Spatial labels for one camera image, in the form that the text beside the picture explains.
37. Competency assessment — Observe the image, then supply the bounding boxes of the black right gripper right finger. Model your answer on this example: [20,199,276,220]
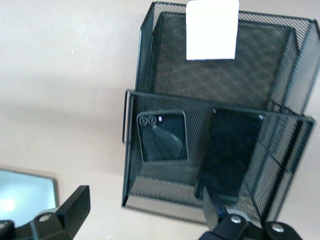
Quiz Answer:
[198,186,304,240]

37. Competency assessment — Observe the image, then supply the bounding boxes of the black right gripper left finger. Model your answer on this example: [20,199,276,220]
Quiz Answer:
[0,184,91,240]

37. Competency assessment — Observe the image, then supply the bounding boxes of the large black phone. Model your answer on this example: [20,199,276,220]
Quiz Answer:
[194,107,266,203]

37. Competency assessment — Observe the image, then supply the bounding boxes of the small black flip phone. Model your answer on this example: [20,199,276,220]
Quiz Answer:
[136,109,189,163]

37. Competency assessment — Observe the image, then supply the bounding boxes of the white phone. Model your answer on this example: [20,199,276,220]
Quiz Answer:
[185,0,240,62]

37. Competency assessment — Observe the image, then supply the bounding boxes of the silver closed laptop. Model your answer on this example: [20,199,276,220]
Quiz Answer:
[0,168,59,221]

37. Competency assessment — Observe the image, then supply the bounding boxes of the black mesh desk organizer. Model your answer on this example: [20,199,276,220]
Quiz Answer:
[121,1,320,227]

